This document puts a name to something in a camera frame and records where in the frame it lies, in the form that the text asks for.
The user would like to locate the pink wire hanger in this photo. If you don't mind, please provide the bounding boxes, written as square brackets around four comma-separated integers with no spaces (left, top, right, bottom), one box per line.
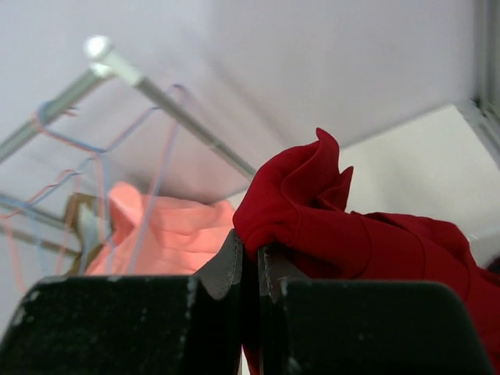
[34,107,111,244]
[1,170,81,292]

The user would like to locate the pink wire hanger left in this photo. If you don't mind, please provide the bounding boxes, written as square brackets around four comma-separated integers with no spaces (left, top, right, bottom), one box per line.
[1,170,81,292]

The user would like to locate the blue wire hanger right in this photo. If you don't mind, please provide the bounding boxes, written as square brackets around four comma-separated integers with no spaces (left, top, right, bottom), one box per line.
[33,102,180,268]

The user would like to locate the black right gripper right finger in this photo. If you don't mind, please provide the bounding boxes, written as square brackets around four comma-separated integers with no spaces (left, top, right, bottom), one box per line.
[258,246,494,374]

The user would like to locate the metal clothes rack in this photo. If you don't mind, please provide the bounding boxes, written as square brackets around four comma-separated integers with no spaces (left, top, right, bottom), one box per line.
[0,35,257,259]

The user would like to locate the red skirt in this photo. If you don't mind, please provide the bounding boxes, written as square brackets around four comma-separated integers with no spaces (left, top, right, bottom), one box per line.
[233,129,499,366]

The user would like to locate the salmon pink garment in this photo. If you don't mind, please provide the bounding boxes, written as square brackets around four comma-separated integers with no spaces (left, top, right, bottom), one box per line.
[85,182,234,275]

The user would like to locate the blue wire hanger left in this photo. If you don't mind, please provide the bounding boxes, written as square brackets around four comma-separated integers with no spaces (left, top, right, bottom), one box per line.
[1,156,109,276]

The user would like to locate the brown garment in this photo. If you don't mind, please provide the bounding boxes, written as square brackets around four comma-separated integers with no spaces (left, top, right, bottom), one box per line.
[64,192,103,276]

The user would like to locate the blue wire hanger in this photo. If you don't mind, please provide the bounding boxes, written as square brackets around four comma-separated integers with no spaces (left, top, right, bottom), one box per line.
[33,102,180,268]
[1,156,109,276]

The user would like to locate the pink wire hanger right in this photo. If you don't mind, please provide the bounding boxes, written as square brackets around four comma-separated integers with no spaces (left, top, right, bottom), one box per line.
[34,107,111,244]

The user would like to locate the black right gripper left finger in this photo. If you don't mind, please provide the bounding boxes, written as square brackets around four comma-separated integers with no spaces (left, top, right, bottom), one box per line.
[1,231,243,374]

